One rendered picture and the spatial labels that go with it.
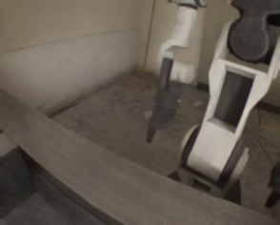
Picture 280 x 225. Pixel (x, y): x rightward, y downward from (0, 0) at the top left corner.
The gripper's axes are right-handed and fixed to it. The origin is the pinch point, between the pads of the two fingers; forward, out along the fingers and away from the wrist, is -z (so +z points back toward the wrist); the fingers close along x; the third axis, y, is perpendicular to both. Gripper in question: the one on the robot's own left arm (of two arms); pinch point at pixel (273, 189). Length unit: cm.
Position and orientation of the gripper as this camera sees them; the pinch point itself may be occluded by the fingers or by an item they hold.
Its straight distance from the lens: 63.7
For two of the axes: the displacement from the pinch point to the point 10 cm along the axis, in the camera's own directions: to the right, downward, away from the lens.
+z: 1.9, -9.2, -3.5
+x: -6.3, 1.6, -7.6
